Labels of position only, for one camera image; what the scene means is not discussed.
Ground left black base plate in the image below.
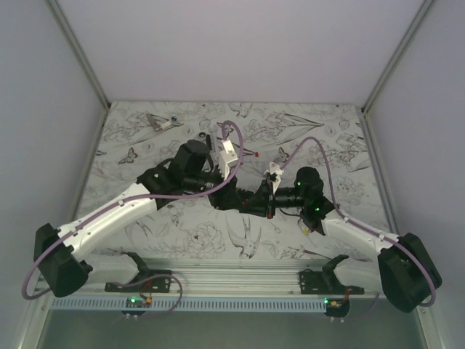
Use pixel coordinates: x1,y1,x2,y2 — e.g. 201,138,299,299
105,270,172,294

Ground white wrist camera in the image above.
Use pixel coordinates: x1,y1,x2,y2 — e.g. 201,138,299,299
219,140,238,180
264,161,283,193

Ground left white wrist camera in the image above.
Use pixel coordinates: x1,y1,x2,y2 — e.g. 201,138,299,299
219,140,238,180

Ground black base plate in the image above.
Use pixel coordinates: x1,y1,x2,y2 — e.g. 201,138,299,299
105,270,172,294
298,269,365,295

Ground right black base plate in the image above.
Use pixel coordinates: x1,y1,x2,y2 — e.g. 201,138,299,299
298,269,365,295

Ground white slotted cable duct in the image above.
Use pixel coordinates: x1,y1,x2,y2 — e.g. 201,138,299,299
49,296,326,313

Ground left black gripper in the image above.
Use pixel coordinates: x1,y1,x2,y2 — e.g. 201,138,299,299
185,164,244,211

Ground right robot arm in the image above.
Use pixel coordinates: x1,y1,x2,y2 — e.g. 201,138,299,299
241,167,442,313

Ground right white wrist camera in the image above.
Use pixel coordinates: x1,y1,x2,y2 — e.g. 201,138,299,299
264,161,283,193

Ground black fuse box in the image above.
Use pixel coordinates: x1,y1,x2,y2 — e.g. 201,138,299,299
237,189,267,217

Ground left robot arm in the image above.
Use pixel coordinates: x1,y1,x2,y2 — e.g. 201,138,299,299
31,139,244,297

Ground controller board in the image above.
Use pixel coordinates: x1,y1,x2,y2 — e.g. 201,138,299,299
125,296,151,309
324,298,350,318

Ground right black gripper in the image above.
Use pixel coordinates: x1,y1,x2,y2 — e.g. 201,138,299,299
240,177,307,220

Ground aluminium rail frame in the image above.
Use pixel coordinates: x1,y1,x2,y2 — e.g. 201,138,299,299
79,254,381,295

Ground silver ratchet wrench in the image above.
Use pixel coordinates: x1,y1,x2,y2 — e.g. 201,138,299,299
198,132,211,148

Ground yellow and red fuse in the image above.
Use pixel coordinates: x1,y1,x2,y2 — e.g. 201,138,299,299
302,228,313,236

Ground right controller board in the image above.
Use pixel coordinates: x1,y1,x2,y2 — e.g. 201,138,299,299
324,298,350,318

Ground left controller board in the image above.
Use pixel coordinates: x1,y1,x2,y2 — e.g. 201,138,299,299
125,296,151,309

